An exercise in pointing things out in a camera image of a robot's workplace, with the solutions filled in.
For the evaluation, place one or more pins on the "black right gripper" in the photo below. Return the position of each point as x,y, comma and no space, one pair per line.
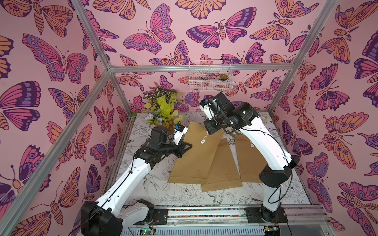
212,125

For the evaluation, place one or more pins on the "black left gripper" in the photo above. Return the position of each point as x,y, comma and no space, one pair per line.
179,148

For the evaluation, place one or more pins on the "brown kraft file bag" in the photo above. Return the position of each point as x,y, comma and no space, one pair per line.
223,173

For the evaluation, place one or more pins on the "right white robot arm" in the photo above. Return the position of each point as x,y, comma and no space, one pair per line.
279,162

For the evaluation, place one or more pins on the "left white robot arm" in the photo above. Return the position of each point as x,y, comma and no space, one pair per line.
107,216

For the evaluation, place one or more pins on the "small succulent in basket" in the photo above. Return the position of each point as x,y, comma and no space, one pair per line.
223,77

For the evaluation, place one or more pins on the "potted green plant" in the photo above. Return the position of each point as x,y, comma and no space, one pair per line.
161,108

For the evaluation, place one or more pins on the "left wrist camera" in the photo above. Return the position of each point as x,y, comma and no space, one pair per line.
179,131

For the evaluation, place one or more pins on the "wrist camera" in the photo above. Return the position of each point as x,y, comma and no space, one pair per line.
205,107
179,131

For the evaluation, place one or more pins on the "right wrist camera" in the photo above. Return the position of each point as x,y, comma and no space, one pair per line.
205,107

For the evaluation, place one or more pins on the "white wire basket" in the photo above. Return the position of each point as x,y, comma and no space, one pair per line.
205,78

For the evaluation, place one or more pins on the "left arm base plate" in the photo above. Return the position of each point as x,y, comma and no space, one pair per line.
158,216

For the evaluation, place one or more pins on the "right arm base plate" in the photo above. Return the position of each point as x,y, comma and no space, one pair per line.
263,215

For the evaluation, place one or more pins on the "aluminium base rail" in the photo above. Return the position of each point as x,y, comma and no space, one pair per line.
303,220

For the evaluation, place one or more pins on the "aluminium frame post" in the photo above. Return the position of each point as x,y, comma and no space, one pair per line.
316,28

